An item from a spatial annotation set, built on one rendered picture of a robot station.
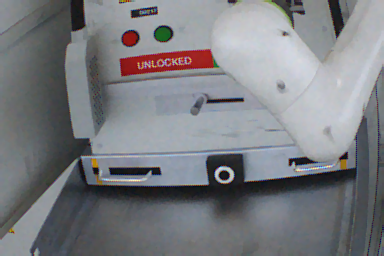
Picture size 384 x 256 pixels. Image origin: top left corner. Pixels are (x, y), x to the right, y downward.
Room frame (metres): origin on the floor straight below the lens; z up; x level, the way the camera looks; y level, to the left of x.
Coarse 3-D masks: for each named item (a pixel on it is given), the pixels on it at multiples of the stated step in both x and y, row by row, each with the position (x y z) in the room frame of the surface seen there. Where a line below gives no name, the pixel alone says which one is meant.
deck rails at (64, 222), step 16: (80, 160) 1.35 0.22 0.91; (80, 176) 1.33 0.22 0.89; (352, 176) 1.20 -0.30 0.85; (64, 192) 1.22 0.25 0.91; (80, 192) 1.30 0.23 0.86; (96, 192) 1.32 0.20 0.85; (352, 192) 1.13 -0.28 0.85; (64, 208) 1.19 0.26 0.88; (80, 208) 1.26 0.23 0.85; (352, 208) 1.06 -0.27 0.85; (48, 224) 1.09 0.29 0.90; (64, 224) 1.17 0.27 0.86; (80, 224) 1.19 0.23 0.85; (352, 224) 0.96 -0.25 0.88; (48, 240) 1.06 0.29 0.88; (64, 240) 1.12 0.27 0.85; (336, 240) 0.97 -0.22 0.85; (352, 240) 0.94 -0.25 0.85
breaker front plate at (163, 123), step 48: (96, 0) 1.33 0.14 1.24; (144, 0) 1.30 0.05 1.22; (192, 0) 1.28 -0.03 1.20; (144, 48) 1.31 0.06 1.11; (192, 48) 1.29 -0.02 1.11; (192, 96) 1.29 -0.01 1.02; (96, 144) 1.33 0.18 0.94; (144, 144) 1.31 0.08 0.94; (192, 144) 1.29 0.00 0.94; (240, 144) 1.27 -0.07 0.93; (288, 144) 1.25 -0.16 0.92
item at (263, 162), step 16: (352, 144) 1.20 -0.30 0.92; (112, 160) 1.32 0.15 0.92; (128, 160) 1.31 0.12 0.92; (144, 160) 1.30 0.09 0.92; (160, 160) 1.29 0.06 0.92; (176, 160) 1.29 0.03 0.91; (192, 160) 1.28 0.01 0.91; (256, 160) 1.25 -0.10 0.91; (272, 160) 1.25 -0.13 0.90; (288, 160) 1.24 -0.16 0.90; (304, 160) 1.23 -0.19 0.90; (352, 160) 1.20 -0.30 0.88; (112, 176) 1.32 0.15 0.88; (128, 176) 1.31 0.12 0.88; (160, 176) 1.29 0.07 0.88; (176, 176) 1.29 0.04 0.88; (192, 176) 1.28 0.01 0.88; (256, 176) 1.25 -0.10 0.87; (272, 176) 1.25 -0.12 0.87; (288, 176) 1.24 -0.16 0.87
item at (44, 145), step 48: (0, 0) 1.33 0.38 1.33; (48, 0) 1.52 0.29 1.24; (0, 48) 1.30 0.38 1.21; (48, 48) 1.52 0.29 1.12; (0, 96) 1.31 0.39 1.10; (48, 96) 1.50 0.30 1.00; (0, 144) 1.27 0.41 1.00; (48, 144) 1.47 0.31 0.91; (0, 192) 1.23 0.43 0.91; (0, 240) 1.12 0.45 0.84
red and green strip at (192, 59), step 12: (120, 60) 1.32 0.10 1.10; (132, 60) 1.31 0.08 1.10; (144, 60) 1.31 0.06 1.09; (156, 60) 1.30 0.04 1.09; (168, 60) 1.30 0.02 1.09; (180, 60) 1.29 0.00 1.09; (192, 60) 1.29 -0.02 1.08; (204, 60) 1.28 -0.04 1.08; (132, 72) 1.31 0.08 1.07; (144, 72) 1.31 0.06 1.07
